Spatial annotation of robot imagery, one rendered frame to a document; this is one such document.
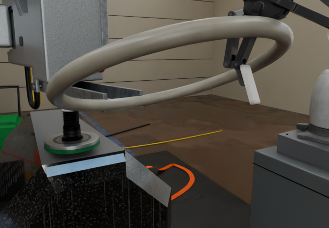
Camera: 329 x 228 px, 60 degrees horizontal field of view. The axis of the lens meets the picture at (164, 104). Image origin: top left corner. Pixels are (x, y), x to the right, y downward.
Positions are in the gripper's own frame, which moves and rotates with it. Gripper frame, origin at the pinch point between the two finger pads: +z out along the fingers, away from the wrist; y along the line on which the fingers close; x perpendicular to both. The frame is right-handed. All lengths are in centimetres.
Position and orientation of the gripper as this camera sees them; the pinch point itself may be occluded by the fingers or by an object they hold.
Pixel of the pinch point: (294, 85)
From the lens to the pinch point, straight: 49.1
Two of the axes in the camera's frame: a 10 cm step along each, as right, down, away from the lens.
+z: 2.3, 9.6, -1.3
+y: -7.4, 2.6, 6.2
